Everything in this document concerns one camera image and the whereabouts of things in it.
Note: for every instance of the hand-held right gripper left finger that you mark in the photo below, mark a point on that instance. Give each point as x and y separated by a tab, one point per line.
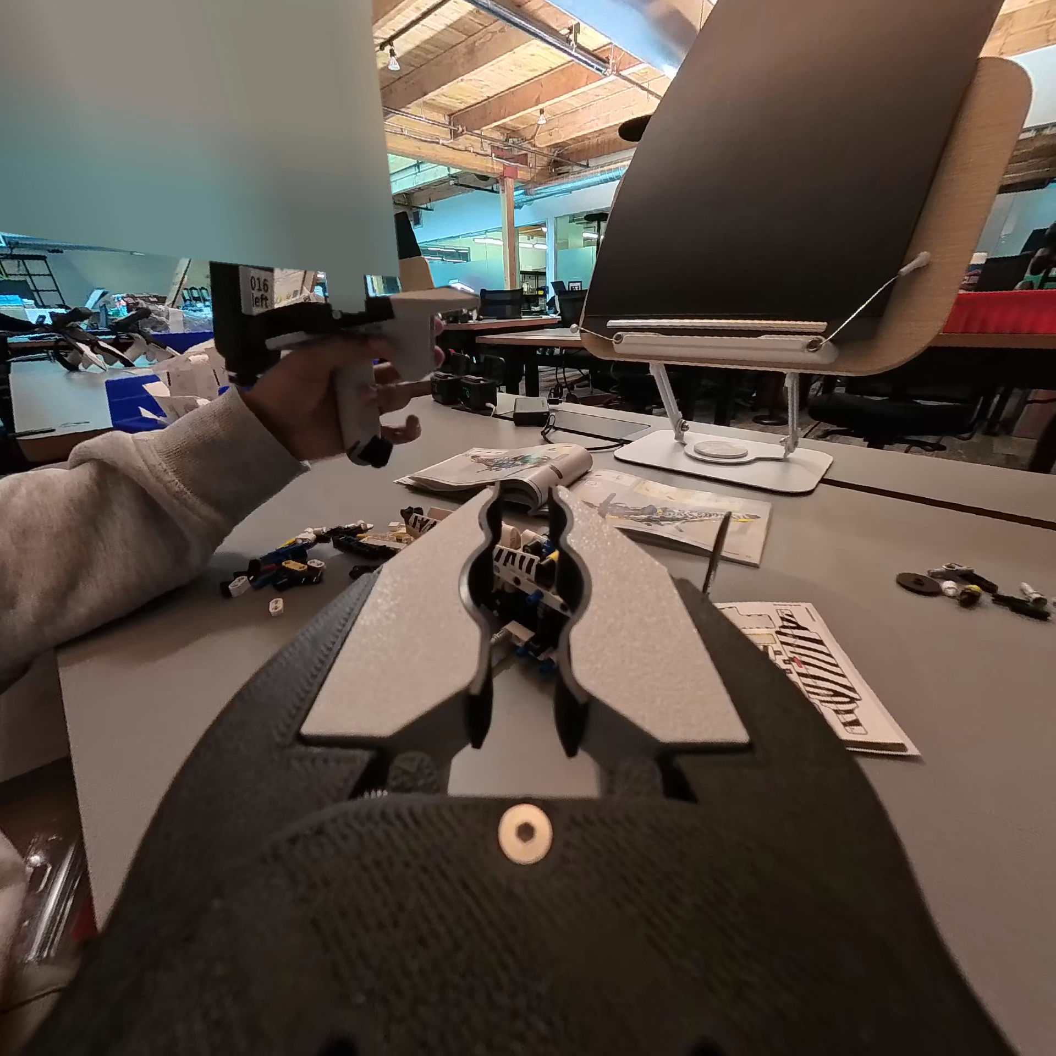
396	660

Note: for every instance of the background office desk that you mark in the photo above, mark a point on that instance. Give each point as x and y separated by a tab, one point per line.
528	334

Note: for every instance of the grey desk panel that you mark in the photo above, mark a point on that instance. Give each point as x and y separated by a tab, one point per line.
602	426

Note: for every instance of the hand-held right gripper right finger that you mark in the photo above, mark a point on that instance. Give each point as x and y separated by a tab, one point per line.
652	660

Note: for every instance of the clear plastic bag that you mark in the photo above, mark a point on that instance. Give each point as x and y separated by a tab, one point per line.
54	891

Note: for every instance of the black box device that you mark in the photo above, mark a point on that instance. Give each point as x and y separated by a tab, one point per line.
478	393
447	389

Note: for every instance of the small cluster of lego parts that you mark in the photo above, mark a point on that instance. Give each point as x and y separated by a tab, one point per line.
917	582

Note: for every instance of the person's left forearm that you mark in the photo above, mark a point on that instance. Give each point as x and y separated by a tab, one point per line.
124	511

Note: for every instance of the dark computer monitor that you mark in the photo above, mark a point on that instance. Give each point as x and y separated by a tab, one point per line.
784	165

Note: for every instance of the person's left hand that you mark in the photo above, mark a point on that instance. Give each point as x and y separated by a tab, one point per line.
297	404

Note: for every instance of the black power adapter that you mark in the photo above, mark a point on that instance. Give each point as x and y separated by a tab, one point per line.
532	410

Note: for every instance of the zebra striped sticker sheet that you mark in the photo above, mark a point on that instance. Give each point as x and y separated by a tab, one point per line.
833	685

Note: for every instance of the open lego instruction booklet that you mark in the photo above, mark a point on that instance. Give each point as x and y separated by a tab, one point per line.
676	520

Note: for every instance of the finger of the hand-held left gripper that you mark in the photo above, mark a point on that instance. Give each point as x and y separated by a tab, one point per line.
421	330

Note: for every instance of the pile of loose lego pieces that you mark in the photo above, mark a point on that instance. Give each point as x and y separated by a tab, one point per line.
289	569

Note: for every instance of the black white tools on desk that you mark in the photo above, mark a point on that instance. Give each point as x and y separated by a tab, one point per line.
91	342

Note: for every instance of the zebra striped lego helicopter model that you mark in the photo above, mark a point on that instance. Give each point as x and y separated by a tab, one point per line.
528	569

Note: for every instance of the blue plastic bin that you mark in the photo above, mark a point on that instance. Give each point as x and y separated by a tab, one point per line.
124	404

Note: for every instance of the red table cover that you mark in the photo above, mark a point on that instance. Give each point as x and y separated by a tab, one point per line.
998	313

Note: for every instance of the black office chair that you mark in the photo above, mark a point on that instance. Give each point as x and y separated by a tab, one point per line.
899	408

